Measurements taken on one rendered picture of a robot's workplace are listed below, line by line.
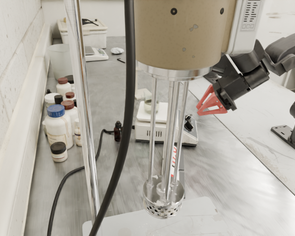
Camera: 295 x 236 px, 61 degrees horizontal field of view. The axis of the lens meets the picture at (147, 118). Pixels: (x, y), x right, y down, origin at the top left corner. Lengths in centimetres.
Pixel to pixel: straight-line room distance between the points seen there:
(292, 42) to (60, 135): 66
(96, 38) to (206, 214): 141
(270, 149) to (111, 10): 163
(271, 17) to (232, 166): 218
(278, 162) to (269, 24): 209
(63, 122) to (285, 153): 68
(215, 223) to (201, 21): 46
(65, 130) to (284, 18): 250
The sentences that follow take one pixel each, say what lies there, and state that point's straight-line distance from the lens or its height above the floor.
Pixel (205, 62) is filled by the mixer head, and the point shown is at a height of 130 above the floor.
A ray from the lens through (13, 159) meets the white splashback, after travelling 64.
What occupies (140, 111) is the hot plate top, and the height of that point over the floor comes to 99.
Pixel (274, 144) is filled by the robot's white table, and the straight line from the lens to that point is 92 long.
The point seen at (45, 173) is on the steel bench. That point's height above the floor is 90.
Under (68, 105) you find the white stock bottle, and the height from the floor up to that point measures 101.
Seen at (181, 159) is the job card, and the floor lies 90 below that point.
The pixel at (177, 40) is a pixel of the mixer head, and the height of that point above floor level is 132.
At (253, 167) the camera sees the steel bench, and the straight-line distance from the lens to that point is 79.
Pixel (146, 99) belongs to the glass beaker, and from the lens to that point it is 76.
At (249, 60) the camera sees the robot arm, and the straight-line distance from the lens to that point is 67.
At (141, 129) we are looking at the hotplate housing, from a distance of 78.
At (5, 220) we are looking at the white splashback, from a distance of 52.
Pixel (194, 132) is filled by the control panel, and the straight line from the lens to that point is 81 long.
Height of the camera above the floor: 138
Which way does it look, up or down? 31 degrees down
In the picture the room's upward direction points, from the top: 2 degrees clockwise
